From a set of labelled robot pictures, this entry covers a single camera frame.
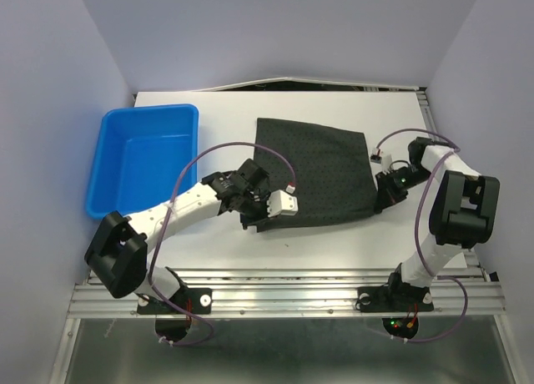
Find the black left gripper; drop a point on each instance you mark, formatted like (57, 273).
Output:
(257, 221)

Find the right side aluminium rail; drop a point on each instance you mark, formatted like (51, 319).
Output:
(434, 121)

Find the black dotted skirt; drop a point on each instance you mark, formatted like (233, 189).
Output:
(334, 183)

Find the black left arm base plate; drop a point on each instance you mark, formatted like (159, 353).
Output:
(194, 300)

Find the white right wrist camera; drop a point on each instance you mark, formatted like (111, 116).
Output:
(378, 156)

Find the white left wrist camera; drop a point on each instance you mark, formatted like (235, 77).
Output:
(282, 202)

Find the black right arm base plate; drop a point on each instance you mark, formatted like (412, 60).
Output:
(382, 299)

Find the blue plastic bin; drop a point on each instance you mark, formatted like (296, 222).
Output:
(139, 155)

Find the aluminium table edge rail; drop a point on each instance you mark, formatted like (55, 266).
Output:
(330, 293)

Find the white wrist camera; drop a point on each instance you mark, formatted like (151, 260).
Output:
(282, 202)
(378, 156)

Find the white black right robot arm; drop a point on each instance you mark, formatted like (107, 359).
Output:
(457, 211)

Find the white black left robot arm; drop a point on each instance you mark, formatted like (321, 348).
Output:
(119, 252)

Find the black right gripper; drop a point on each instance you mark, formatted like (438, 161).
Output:
(387, 195)

